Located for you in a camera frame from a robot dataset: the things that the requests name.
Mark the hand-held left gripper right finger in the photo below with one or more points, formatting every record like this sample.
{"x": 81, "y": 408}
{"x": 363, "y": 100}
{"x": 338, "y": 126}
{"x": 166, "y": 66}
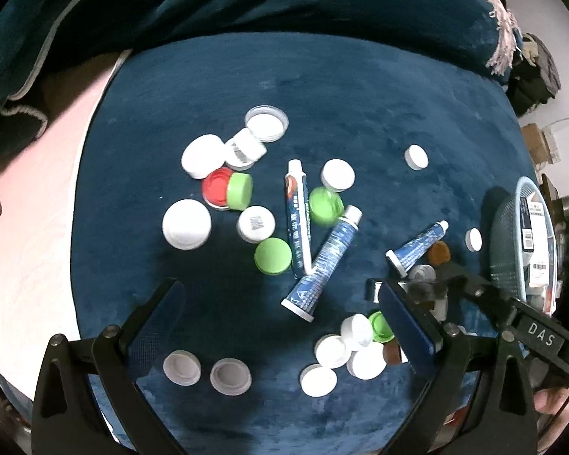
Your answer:
{"x": 408, "y": 331}

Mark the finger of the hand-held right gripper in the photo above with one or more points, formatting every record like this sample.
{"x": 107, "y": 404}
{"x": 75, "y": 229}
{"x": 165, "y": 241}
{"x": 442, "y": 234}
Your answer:
{"x": 474, "y": 286}
{"x": 426, "y": 291}

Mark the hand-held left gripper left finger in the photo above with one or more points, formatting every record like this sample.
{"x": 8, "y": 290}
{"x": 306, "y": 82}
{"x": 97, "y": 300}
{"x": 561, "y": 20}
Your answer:
{"x": 159, "y": 324}

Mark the brown pill bottle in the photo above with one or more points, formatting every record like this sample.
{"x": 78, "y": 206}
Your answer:
{"x": 438, "y": 252}

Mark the light blue plastic basket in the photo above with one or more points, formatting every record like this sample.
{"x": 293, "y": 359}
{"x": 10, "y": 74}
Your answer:
{"x": 507, "y": 246}

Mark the white barcode medicine box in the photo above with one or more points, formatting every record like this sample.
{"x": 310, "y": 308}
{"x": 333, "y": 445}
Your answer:
{"x": 531, "y": 222}

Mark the person's right hand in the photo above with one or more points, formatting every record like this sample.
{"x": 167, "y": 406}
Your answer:
{"x": 550, "y": 400}

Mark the clear bottle cap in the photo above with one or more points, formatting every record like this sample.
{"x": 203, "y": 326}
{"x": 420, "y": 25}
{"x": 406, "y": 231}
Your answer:
{"x": 422, "y": 272}

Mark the green bottle cap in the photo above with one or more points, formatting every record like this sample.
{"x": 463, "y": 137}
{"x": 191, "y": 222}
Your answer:
{"x": 326, "y": 204}
{"x": 378, "y": 326}
{"x": 241, "y": 191}
{"x": 272, "y": 256}

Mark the small blue ointment tube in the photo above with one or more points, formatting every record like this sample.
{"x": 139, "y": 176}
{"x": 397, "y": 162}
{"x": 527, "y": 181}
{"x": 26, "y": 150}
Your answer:
{"x": 417, "y": 246}

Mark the open pale bottle cap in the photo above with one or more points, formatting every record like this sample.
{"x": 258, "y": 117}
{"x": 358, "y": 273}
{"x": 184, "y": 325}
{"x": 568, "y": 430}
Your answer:
{"x": 182, "y": 367}
{"x": 230, "y": 376}

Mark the large white bottle cap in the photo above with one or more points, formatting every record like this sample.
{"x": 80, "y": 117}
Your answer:
{"x": 187, "y": 223}

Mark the large blue ointment tube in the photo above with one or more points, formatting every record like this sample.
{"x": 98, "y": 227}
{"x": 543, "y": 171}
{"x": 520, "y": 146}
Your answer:
{"x": 322, "y": 265}

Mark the printed white bottle cap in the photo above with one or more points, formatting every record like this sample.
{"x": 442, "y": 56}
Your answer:
{"x": 255, "y": 224}

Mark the red bottle cap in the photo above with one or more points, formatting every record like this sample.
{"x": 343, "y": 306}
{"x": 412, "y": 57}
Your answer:
{"x": 214, "y": 189}

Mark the blue white ointment tube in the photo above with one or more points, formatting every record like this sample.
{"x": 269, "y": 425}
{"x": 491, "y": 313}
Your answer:
{"x": 298, "y": 218}

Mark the pink bed sheet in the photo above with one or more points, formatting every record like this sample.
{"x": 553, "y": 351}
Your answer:
{"x": 28, "y": 246}

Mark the stacked cardboard boxes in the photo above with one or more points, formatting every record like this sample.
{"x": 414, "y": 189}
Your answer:
{"x": 540, "y": 144}

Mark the white cap with barcode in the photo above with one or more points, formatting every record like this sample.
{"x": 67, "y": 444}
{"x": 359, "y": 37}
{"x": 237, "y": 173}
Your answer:
{"x": 244, "y": 149}

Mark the dark clothes pile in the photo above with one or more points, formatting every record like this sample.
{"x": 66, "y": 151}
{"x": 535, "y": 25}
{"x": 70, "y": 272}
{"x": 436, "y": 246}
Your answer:
{"x": 536, "y": 71}

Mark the open ribbed white cap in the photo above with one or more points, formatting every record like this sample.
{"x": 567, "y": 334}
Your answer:
{"x": 267, "y": 123}

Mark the pink fringed scarf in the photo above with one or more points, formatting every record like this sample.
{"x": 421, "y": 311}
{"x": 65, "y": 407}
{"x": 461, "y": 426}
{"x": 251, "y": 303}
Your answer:
{"x": 500, "y": 33}

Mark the dark blue blanket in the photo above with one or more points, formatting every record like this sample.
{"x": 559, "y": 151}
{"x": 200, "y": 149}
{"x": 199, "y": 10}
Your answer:
{"x": 218, "y": 0}

